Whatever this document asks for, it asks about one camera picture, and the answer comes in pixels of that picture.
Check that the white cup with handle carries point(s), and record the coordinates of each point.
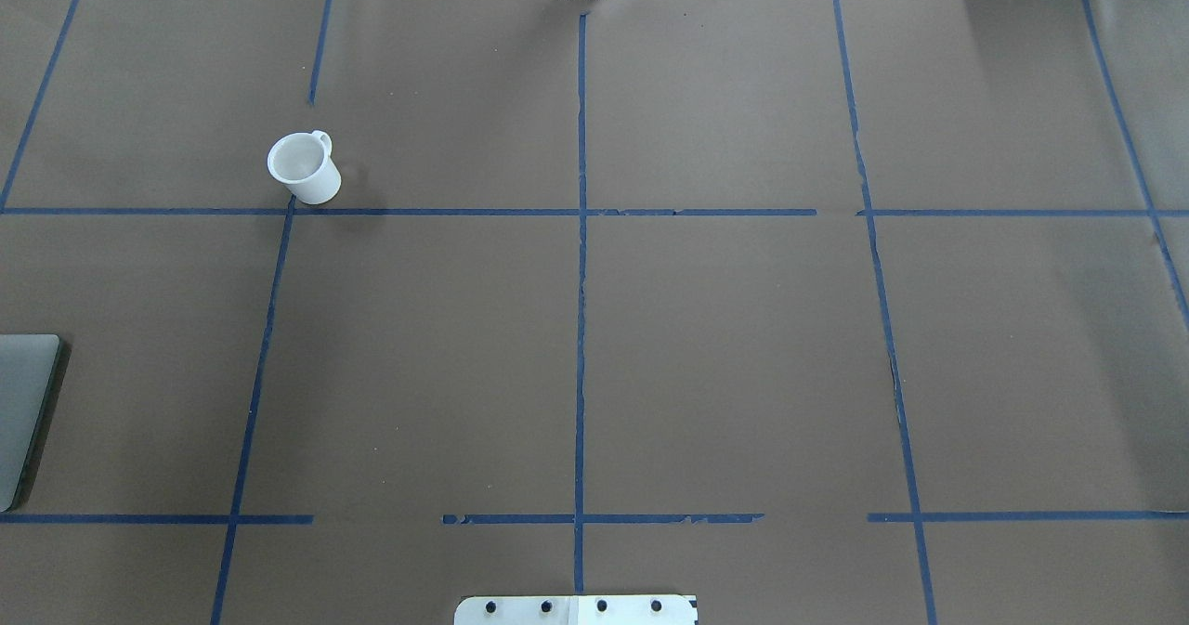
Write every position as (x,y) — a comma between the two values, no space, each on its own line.
(303,163)

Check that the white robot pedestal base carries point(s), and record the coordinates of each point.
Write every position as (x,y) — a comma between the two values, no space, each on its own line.
(578,609)

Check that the grey closed laptop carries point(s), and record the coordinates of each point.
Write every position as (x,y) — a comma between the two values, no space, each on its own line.
(28,371)

